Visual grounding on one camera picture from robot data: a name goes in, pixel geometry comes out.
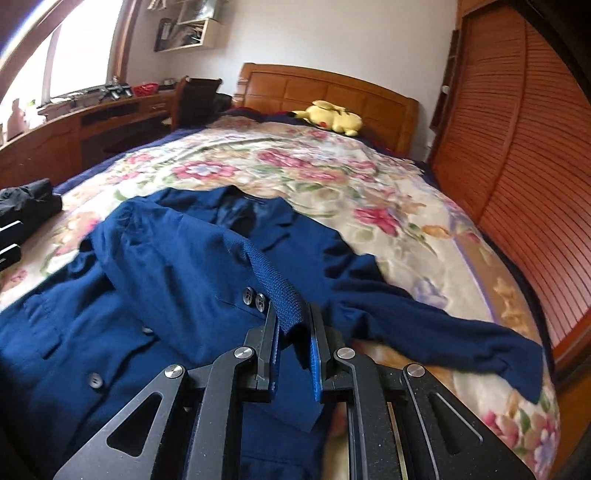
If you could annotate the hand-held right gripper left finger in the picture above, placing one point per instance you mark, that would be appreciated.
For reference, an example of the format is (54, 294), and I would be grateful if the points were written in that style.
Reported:
(275, 344)

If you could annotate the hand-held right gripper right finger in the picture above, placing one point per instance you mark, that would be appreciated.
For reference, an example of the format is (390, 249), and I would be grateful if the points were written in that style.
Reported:
(316, 364)

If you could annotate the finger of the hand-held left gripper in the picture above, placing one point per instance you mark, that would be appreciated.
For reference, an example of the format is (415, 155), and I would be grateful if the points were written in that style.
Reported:
(8, 258)
(9, 235)

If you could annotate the blue jacket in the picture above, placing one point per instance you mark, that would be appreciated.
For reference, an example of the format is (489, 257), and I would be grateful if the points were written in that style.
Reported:
(184, 258)

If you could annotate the black garment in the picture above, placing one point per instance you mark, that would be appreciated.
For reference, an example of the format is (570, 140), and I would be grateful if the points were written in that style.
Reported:
(32, 198)

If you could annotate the wooden desk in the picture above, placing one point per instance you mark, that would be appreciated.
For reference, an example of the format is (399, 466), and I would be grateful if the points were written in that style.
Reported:
(46, 147)

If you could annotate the pale desk ornament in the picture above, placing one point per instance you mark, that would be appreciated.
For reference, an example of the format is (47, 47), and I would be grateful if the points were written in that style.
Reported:
(16, 117)

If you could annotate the floral blanket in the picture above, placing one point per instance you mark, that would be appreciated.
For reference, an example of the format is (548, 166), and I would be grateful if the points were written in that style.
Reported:
(323, 184)

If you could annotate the black mechanical model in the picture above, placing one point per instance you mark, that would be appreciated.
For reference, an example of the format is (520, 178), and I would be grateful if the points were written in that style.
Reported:
(113, 91)

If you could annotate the window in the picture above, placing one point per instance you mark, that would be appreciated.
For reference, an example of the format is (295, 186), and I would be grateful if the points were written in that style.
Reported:
(78, 60)

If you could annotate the red basket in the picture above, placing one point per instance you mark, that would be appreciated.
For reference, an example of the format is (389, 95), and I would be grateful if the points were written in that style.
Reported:
(147, 88)

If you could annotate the small clear container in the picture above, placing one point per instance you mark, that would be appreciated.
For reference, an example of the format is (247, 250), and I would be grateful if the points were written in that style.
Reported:
(168, 83)

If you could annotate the wooden chair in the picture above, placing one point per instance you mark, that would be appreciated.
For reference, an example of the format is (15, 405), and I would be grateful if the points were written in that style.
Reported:
(198, 101)

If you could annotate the yellow plush toy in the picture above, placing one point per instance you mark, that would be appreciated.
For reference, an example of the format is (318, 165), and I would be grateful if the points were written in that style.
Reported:
(337, 120)

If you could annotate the wooden bed headboard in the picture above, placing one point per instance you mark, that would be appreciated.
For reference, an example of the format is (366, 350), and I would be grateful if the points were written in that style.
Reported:
(323, 87)

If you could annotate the wooden louvered wardrobe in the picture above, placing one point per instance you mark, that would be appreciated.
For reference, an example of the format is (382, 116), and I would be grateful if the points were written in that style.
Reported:
(517, 138)

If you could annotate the white wall shelf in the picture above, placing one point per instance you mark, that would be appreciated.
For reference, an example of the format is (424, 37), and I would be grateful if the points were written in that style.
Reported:
(207, 34)

